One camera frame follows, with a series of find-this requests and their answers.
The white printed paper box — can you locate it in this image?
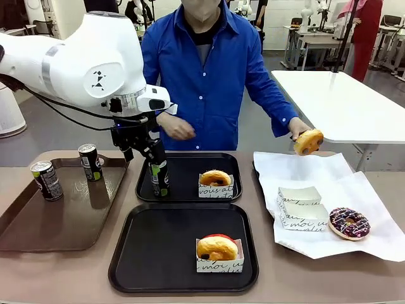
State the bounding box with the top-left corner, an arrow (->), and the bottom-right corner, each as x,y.
277,186 -> 322,212
280,203 -> 329,232

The computer monitor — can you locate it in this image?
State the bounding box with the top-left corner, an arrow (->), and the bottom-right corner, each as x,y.
381,15 -> 402,28

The donut in rear paper box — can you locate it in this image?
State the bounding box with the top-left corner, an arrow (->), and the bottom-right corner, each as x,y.
198,173 -> 235,200

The glazed donut with chocolate dots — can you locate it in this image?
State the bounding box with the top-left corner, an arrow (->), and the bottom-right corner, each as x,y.
196,237 -> 240,261
199,170 -> 232,187
293,128 -> 325,156

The black Pepsi can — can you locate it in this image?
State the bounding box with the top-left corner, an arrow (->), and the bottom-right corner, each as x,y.
78,143 -> 104,182
30,160 -> 64,201
149,161 -> 171,198

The person in red clothes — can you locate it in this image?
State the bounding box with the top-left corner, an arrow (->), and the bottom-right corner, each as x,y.
337,0 -> 383,82

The person in black clothes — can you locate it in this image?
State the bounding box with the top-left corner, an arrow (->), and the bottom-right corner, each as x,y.
254,0 -> 269,32

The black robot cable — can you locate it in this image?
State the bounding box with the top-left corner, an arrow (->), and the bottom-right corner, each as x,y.
0,74 -> 116,131

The donut in front paper box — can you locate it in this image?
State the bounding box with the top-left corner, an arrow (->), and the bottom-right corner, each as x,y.
195,239 -> 245,274

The donut in paper box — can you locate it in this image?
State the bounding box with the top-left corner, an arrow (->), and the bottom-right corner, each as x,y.
198,173 -> 235,200
195,239 -> 245,274

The person in blue shirt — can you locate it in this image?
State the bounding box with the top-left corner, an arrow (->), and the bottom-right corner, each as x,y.
140,0 -> 306,151

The brown plastic tray with handles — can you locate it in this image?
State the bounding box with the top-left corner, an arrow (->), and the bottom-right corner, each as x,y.
0,155 -> 131,253

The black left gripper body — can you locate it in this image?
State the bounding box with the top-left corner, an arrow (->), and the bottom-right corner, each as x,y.
109,115 -> 161,153

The chocolate donut with sprinkles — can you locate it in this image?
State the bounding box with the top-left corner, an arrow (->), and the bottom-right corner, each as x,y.
328,207 -> 371,241

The black stand pole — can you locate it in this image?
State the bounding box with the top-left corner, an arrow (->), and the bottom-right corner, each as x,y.
332,0 -> 360,73

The person's left forearm blue sleeve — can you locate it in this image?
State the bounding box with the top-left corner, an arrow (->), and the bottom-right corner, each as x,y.
249,75 -> 300,139

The white paper sheet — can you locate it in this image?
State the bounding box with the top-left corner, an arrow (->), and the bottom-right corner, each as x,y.
252,151 -> 405,263

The person's right hand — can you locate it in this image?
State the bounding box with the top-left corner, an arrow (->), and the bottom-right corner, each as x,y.
156,112 -> 197,141

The white background lab table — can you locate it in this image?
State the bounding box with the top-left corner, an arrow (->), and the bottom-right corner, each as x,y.
283,24 -> 352,71

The person's left hand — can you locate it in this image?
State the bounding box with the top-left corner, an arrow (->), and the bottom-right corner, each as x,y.
287,117 -> 313,143

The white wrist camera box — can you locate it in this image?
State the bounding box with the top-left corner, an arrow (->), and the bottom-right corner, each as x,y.
135,84 -> 178,115

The black plastic tray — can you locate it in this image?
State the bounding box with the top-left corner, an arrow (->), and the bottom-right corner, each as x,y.
108,203 -> 259,293
135,152 -> 243,203

